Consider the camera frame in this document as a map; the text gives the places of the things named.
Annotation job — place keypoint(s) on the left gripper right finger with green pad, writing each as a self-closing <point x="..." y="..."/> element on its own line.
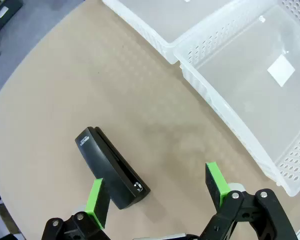
<point x="215" y="185"/>

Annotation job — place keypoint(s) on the black box with white label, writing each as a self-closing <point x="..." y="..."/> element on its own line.
<point x="5" y="12"/>

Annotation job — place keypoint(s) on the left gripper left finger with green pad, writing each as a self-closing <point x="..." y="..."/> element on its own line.
<point x="101" y="202"/>

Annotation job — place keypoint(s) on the black stapler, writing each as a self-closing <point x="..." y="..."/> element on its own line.
<point x="102" y="160"/>

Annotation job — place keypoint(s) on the white perforated plastic basket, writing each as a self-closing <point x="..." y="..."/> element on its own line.
<point x="252" y="100"/>
<point x="165" y="20"/>

